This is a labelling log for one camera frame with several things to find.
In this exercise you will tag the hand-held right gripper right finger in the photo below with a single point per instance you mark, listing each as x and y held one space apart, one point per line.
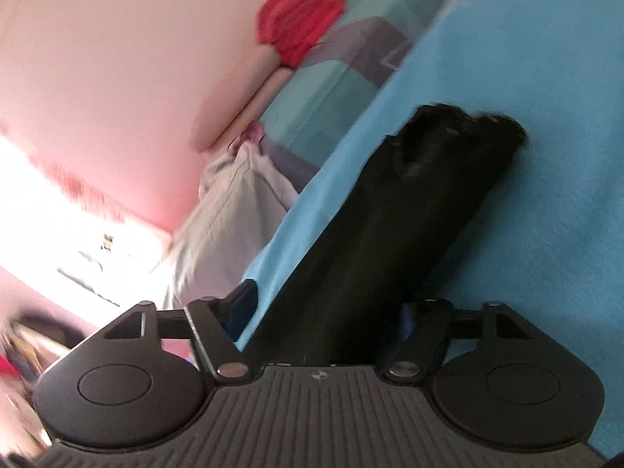
405 324

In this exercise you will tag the bright window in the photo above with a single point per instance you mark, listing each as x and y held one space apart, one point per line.
58 224

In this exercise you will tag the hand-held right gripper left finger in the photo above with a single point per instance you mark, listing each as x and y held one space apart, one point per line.
243 308

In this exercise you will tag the red cloth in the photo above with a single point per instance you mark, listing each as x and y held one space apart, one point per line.
297 22

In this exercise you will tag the teal patterned pillow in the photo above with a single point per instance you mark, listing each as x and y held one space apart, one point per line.
351 58

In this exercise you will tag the grey pink pillow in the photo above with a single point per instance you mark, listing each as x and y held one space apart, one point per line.
229 224

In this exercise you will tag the black pants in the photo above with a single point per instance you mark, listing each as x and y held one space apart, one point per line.
390 214

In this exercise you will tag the beige headboard rail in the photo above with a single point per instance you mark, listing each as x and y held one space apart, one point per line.
234 107

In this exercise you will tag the blue bed blanket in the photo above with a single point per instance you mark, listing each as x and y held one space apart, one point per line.
536 107

